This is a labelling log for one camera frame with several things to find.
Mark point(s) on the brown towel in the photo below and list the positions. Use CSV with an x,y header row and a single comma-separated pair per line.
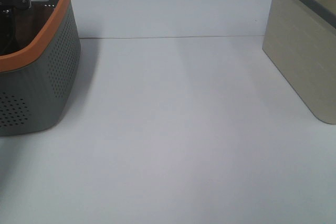
x,y
28,24

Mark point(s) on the grey basket with orange rim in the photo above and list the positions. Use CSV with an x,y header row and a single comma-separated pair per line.
x,y
36,81

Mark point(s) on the beige basket with grey rim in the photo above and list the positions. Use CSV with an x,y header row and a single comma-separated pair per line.
x,y
300,41

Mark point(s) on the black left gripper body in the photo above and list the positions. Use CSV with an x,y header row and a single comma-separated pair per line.
x,y
8,27

